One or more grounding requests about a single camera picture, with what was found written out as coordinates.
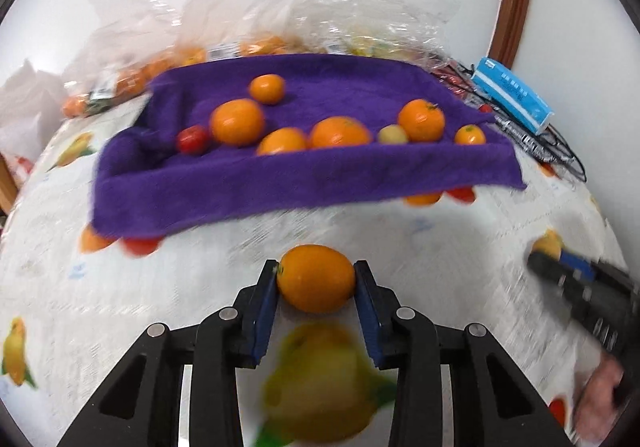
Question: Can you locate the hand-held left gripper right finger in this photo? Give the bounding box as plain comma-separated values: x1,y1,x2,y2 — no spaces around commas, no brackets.
354,259,576,447

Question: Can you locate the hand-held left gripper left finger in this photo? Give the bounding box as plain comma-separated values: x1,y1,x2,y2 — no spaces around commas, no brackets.
57,258,280,447

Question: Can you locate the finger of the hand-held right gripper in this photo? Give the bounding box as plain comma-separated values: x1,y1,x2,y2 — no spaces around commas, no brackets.
559,249,633,285
527,251,571,294

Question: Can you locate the small yellow-green fruit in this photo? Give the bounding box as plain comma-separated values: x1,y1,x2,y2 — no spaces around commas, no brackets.
377,124,409,145

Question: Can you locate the large orange with stem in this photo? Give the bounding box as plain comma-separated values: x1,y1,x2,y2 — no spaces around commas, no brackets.
397,98,446,143

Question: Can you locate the small red fruit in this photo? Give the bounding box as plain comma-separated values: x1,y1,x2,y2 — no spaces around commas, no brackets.
176,125,210,154

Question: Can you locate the purple towel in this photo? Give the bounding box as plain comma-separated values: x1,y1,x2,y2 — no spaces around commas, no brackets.
89,53,528,240

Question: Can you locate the person's right hand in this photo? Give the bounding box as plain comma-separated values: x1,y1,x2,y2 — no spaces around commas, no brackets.
574,356,626,444

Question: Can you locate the checkered grey pouch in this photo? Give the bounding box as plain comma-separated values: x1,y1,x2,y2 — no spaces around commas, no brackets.
492,112,566,163

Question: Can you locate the blue tissue pack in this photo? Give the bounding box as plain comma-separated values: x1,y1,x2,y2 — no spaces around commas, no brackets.
472,57,556,135

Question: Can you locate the bag of red fruit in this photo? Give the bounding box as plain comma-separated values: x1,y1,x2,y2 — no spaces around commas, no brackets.
430,64,493,113

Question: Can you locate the wooden chair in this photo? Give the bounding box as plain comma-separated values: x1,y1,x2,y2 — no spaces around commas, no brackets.
0,152,21,213

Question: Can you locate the clear bag of small oranges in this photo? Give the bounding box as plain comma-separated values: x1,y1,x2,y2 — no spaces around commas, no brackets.
62,2,183,118

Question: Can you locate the clear bag of yellow fruit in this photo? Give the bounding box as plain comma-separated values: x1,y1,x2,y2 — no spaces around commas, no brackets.
300,0,461,63

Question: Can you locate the black cable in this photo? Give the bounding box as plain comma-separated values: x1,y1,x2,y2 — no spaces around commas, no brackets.
440,58,588,183

